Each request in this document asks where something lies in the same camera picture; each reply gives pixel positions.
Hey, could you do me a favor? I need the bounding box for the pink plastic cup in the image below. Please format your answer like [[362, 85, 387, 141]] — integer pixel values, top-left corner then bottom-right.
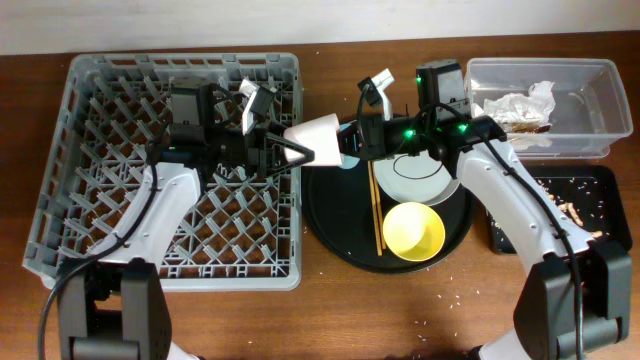
[[283, 113, 344, 167]]

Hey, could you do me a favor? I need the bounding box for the wooden chopstick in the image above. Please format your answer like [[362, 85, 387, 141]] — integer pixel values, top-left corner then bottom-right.
[[367, 161, 383, 256], [377, 182, 386, 254]]

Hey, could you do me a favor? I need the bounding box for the blue plastic cup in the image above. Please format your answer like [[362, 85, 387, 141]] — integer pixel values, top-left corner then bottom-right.
[[340, 155, 359, 170]]

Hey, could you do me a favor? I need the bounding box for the grey round plate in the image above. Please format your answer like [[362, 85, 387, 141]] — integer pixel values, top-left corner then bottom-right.
[[373, 151, 460, 206]]

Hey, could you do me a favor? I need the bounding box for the yellow bowl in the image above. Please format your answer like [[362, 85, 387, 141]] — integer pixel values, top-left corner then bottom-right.
[[382, 202, 446, 262]]

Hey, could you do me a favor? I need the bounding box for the foil paper wrapper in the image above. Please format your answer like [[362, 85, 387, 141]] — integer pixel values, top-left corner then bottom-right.
[[471, 81, 556, 152]]

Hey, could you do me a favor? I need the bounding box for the food scraps and rice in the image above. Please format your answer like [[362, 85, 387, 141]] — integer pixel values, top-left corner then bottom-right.
[[538, 180, 585, 228]]

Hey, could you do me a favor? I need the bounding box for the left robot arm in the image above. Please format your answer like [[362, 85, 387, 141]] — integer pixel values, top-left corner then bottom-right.
[[38, 80, 314, 359]]

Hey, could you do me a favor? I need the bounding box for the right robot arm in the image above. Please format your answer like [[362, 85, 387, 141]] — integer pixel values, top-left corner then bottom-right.
[[338, 60, 632, 359]]

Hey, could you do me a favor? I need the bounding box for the grey dishwasher rack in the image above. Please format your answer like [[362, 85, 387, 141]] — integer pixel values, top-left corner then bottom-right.
[[22, 53, 303, 292]]

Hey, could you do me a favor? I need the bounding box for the round black tray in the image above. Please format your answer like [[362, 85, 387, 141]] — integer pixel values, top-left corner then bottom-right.
[[302, 162, 478, 274]]

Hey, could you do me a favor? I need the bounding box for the clear plastic bin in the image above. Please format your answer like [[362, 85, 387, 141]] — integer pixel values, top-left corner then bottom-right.
[[465, 58, 633, 160]]

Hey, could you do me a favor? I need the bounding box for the black rectangular tray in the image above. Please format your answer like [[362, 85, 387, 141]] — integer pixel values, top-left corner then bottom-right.
[[484, 165, 634, 255]]

